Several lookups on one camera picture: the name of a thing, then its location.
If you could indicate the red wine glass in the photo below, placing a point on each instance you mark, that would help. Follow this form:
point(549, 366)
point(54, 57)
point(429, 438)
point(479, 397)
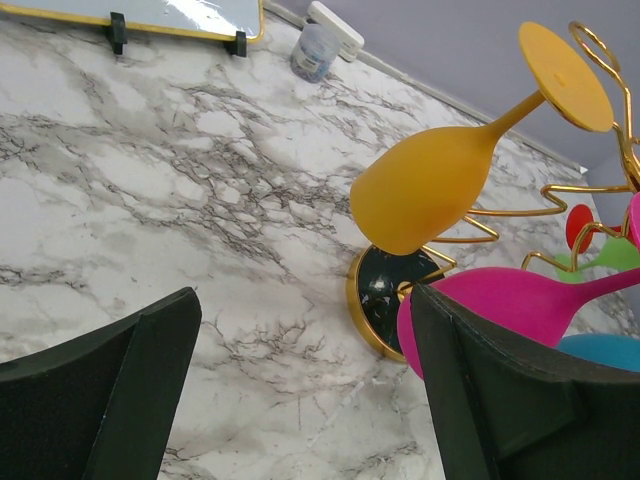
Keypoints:
point(578, 217)

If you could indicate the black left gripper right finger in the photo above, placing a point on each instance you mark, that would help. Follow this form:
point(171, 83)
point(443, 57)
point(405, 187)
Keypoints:
point(506, 407)

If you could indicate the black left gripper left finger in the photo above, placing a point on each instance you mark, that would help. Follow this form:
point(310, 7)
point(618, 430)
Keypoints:
point(101, 405)

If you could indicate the gold framed whiteboard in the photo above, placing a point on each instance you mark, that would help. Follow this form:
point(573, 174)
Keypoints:
point(235, 23)

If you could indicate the white eraser block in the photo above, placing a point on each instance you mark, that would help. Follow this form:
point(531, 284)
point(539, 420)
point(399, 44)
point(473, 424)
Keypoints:
point(351, 42)

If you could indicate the small clear plastic jar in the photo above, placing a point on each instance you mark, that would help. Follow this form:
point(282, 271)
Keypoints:
point(315, 51)

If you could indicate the blue wine glass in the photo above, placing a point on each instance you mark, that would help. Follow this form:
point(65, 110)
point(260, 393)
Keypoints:
point(611, 350)

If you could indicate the gold wine glass rack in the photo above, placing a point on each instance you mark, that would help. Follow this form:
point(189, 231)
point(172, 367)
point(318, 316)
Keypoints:
point(378, 281)

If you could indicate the pink wine glass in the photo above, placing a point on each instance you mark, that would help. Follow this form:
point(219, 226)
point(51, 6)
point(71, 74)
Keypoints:
point(527, 303)

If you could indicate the orange wine glass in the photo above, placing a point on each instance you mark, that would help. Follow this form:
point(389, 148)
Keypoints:
point(426, 183)

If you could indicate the green wine glass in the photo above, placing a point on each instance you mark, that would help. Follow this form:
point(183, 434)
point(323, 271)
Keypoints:
point(617, 253)

